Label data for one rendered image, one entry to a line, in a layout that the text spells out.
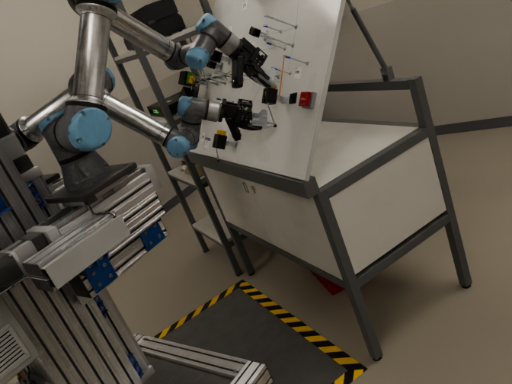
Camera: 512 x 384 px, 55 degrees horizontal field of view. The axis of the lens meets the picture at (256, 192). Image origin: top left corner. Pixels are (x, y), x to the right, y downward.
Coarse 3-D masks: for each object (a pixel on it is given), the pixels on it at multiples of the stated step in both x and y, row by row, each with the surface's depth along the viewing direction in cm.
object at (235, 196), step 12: (204, 168) 273; (216, 180) 265; (228, 180) 249; (240, 180) 234; (216, 192) 276; (228, 192) 258; (240, 192) 242; (228, 204) 269; (240, 204) 251; (252, 204) 236; (228, 216) 280; (240, 216) 261; (252, 216) 245; (252, 228) 253; (264, 228) 238; (264, 240) 246
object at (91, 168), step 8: (88, 152) 151; (96, 152) 155; (64, 160) 149; (72, 160) 148; (80, 160) 149; (88, 160) 150; (96, 160) 152; (104, 160) 157; (64, 168) 150; (72, 168) 149; (80, 168) 149; (88, 168) 150; (96, 168) 151; (104, 168) 153; (64, 176) 151; (72, 176) 149; (80, 176) 150; (88, 176) 149; (96, 176) 150; (104, 176) 153; (64, 184) 153; (72, 184) 150; (80, 184) 149; (88, 184) 150
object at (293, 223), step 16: (256, 192) 224; (272, 192) 208; (272, 208) 217; (288, 208) 202; (304, 208) 189; (272, 224) 226; (288, 224) 210; (304, 224) 196; (320, 224) 184; (272, 240) 237; (288, 240) 219; (304, 240) 204; (320, 240) 191; (304, 256) 213; (320, 256) 198; (336, 272) 193
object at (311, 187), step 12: (192, 156) 267; (204, 156) 251; (216, 168) 242; (228, 168) 228; (240, 168) 215; (252, 168) 205; (252, 180) 209; (264, 180) 198; (276, 180) 188; (288, 180) 179; (300, 180) 174; (312, 180) 172; (288, 192) 184; (300, 192) 175; (312, 192) 173
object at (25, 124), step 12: (108, 72) 181; (108, 84) 180; (60, 96) 183; (48, 108) 185; (60, 108) 184; (24, 120) 190; (36, 120) 187; (24, 132) 188; (36, 132) 190; (24, 144) 190; (36, 144) 195
